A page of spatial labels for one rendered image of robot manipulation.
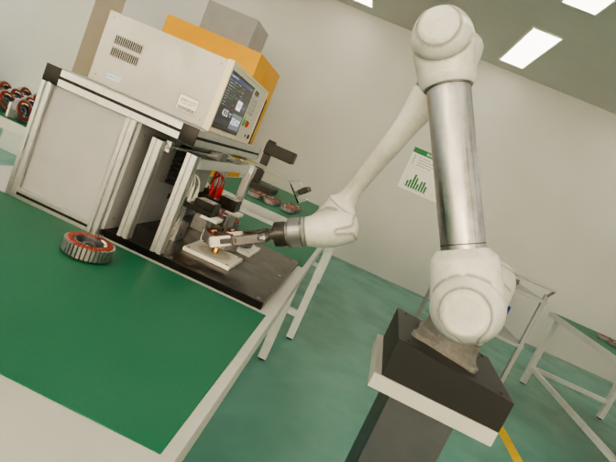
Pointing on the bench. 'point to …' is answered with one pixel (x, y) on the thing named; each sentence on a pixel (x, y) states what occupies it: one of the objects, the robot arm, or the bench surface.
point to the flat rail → (223, 166)
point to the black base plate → (263, 258)
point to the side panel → (71, 157)
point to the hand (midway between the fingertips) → (222, 239)
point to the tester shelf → (143, 114)
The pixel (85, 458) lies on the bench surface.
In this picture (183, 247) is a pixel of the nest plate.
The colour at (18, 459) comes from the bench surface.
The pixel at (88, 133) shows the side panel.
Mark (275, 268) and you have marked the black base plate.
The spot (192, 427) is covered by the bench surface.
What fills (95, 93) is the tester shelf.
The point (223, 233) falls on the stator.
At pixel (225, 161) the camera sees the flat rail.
